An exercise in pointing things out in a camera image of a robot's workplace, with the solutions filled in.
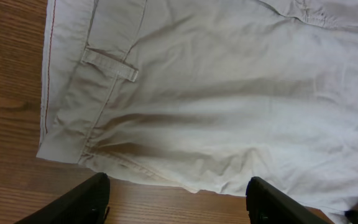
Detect beige khaki shorts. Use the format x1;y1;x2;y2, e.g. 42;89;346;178
37;0;358;223

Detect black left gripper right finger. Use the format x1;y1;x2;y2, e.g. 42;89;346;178
246;177;328;224

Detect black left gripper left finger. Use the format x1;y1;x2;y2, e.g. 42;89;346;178
16;172;110;224

